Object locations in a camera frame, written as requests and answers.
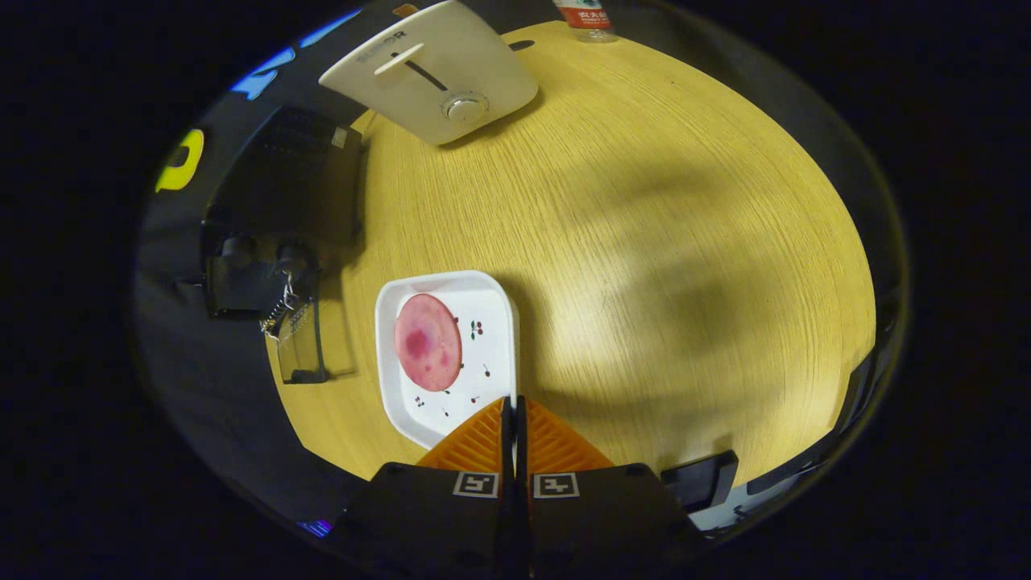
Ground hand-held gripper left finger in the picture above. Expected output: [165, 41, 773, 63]
[326, 396, 516, 580]

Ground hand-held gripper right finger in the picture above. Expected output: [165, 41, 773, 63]
[515, 395, 711, 580]

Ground white square plate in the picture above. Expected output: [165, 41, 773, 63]
[375, 270, 521, 450]

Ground pink ham slice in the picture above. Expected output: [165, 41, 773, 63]
[394, 293, 464, 393]

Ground black toaster oven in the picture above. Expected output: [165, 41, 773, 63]
[200, 105, 365, 385]

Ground white pop-up toaster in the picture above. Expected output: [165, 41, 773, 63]
[318, 0, 540, 147]

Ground black box-shaped object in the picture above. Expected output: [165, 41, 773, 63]
[660, 450, 739, 513]

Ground clear water bottle red label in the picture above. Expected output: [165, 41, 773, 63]
[552, 0, 620, 44]

